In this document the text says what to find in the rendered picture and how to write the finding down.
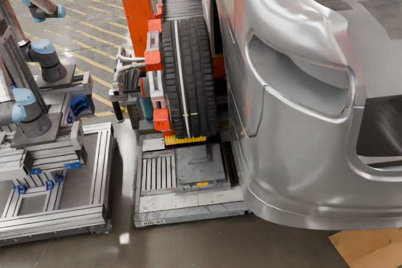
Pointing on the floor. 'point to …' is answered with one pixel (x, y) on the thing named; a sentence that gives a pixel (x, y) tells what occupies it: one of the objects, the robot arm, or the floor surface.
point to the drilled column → (134, 114)
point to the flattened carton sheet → (369, 247)
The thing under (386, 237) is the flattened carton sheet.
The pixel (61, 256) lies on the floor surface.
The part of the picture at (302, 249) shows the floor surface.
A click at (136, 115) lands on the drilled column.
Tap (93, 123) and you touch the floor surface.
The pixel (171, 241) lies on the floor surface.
